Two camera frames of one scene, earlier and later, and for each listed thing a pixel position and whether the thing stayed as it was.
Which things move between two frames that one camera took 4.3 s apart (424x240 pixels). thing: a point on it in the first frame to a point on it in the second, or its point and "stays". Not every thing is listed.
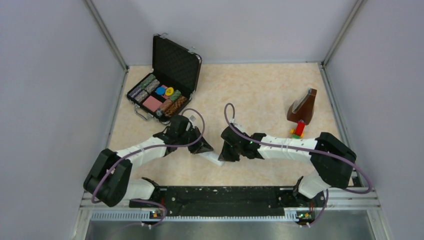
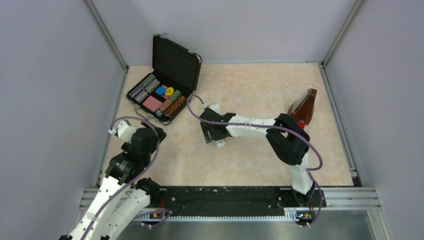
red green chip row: [168, 103] stays
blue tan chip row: [148, 90] stays
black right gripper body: [231, 153] to [214, 135]
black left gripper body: [185, 138] to [161, 135]
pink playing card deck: [152, 103] stays
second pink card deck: [164, 95] stays
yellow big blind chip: [169, 91] stays
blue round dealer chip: [160, 90] stays
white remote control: [212, 156] to [220, 143]
